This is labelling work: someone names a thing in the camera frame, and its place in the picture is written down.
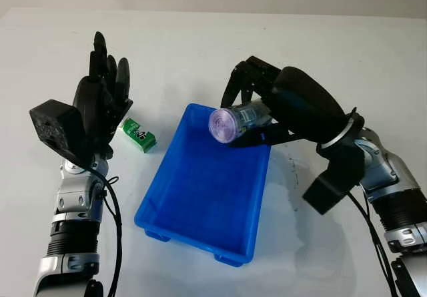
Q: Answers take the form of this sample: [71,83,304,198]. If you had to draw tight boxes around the blue plastic tray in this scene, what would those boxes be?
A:
[133,102,272,268]

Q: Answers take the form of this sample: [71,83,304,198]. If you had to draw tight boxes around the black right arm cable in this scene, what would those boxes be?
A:
[346,190,403,297]

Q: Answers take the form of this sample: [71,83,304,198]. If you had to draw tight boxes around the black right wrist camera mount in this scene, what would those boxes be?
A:
[302,143,365,216]

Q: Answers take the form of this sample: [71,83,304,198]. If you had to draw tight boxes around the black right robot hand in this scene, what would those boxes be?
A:
[220,55,347,148]

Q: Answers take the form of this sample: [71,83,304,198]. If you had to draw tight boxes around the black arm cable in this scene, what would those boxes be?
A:
[346,190,403,297]
[85,166,123,297]

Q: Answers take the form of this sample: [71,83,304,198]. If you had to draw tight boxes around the small green carton box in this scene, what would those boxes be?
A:
[118,117,158,155]

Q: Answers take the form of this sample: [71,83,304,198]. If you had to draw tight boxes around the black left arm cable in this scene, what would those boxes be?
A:
[85,166,123,297]

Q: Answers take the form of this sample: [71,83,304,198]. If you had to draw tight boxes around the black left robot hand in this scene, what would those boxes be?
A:
[72,31,133,160]

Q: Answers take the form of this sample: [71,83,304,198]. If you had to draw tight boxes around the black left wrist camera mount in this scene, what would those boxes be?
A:
[29,99,95,170]

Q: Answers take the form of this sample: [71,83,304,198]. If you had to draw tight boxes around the purple capped plastic bottle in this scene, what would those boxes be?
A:
[208,99,278,144]

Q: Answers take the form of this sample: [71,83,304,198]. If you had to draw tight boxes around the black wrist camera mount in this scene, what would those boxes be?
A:
[29,99,95,170]
[302,143,365,216]

